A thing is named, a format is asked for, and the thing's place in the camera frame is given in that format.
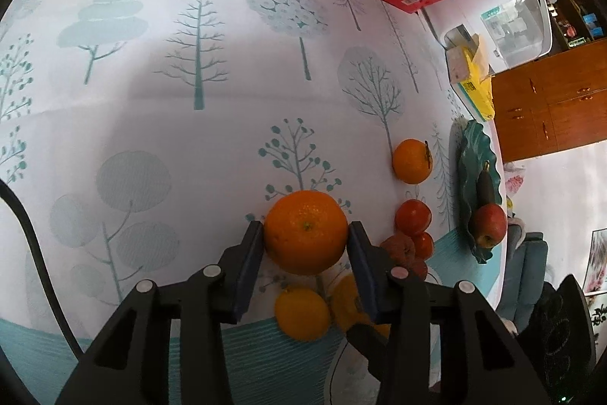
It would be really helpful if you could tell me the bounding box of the wooden display shelf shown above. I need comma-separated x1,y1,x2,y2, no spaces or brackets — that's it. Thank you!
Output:
541,0,607,51

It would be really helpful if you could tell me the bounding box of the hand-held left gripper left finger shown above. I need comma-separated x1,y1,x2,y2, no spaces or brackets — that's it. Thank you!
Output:
54,221,264,405

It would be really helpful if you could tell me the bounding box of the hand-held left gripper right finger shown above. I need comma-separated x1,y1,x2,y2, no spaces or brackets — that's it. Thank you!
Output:
348,221,553,405

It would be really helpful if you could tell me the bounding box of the mandarin with leaf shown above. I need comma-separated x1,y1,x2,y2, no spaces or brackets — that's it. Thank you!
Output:
392,138,434,185

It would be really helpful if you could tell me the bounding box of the small yellow orange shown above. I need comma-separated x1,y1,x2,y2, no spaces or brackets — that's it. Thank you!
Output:
275,287,331,342

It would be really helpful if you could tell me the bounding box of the small red tomato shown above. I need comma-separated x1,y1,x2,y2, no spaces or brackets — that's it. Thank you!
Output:
412,232,435,261

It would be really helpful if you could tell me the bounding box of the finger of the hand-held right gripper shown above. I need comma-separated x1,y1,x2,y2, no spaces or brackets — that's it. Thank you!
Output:
345,322,392,384

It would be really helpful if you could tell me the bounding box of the large orange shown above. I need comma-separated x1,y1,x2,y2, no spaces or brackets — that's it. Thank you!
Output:
263,191,349,277

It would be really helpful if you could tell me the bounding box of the yellow tissue pack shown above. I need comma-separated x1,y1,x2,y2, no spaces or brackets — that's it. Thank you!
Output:
446,34,496,122

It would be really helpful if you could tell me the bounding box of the wooden cabinet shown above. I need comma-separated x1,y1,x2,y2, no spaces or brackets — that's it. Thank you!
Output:
491,37,607,161

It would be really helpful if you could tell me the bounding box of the grey blue chair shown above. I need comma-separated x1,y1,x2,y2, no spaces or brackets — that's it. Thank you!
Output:
495,217,551,330

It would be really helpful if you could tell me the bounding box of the white storage box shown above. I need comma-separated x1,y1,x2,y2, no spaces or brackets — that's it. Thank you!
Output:
443,0,553,69

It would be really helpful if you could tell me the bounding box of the dark green scalloped plate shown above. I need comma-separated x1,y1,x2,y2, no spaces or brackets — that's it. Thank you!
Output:
448,119,504,264

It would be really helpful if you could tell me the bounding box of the red apple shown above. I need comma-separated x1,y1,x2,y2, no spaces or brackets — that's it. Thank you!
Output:
469,203,508,249

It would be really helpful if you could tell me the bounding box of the black cable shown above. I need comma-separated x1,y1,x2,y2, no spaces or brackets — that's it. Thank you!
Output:
0,180,85,359

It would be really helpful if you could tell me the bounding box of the wrinkled red lychee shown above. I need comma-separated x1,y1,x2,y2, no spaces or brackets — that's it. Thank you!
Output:
403,260,428,282
379,233,418,266

